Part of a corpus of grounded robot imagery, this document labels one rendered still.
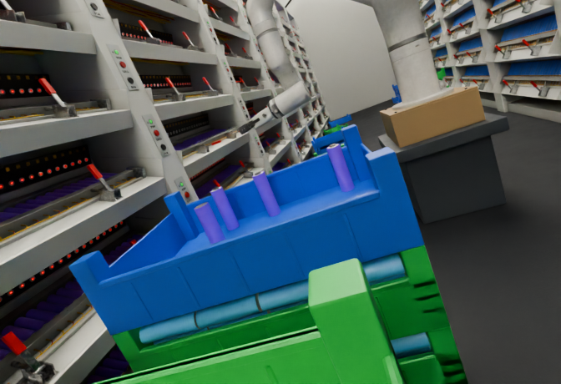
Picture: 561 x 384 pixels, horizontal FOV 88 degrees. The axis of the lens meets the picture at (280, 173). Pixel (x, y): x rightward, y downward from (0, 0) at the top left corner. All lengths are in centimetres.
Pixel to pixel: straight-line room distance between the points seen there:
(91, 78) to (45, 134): 27
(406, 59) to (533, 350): 78
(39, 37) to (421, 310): 80
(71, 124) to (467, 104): 101
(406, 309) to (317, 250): 9
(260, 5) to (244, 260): 109
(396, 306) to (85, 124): 68
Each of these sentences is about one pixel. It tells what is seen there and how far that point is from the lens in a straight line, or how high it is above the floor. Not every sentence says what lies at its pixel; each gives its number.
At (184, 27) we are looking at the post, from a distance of 158.
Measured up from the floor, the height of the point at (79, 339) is 30.
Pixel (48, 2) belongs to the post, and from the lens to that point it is 100.
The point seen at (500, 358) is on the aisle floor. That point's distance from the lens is 71.
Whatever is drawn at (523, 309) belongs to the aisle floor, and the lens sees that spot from 79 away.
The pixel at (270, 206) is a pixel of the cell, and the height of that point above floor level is 42.
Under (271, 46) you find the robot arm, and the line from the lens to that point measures 121.
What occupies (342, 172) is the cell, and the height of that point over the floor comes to 43.
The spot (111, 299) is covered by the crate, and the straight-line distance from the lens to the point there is 33.
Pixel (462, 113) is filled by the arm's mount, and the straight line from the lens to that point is 103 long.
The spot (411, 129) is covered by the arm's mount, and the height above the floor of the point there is 32.
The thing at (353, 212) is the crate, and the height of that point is 44.
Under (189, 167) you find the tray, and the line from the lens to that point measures 96.
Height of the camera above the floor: 54
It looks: 12 degrees down
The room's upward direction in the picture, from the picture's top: 22 degrees counter-clockwise
